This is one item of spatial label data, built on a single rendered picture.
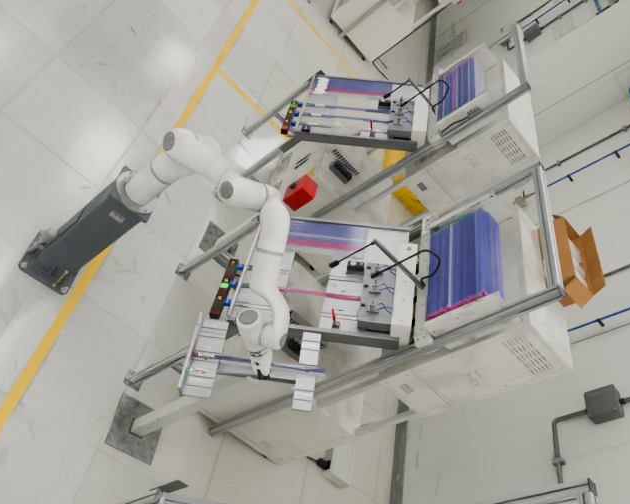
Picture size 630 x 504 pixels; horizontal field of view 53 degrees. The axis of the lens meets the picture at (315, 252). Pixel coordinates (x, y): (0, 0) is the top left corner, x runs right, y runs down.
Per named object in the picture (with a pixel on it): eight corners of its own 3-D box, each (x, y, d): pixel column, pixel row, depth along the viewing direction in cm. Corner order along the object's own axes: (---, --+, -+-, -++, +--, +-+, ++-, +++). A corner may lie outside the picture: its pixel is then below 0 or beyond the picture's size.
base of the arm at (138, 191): (108, 193, 243) (135, 170, 233) (125, 164, 256) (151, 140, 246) (147, 223, 252) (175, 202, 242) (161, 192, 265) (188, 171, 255)
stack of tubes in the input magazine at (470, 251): (426, 318, 243) (486, 292, 228) (430, 232, 280) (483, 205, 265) (445, 336, 248) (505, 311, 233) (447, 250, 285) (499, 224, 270)
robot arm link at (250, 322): (275, 335, 208) (251, 328, 211) (268, 310, 199) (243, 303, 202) (263, 355, 203) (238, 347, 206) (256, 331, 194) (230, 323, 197)
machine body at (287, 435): (179, 406, 312) (264, 368, 277) (218, 303, 362) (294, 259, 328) (271, 468, 339) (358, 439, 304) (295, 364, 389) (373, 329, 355)
